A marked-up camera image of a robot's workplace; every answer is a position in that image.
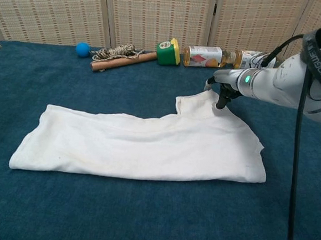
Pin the wooden stick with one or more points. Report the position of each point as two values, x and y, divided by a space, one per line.
117 63

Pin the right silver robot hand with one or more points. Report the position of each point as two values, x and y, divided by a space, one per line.
227 78

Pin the white T-shirt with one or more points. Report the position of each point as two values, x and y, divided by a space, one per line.
146 152

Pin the tea bottle with fruit label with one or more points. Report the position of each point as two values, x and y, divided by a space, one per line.
201 56

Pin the green container with yellow lid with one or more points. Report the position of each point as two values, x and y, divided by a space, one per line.
166 56

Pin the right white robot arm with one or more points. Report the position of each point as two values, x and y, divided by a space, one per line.
286 80

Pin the blue table cover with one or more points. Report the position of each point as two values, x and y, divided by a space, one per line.
86 217

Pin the blue ball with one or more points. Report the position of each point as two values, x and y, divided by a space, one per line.
82 49

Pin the tea bottle with white label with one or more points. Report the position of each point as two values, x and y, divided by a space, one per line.
244 58

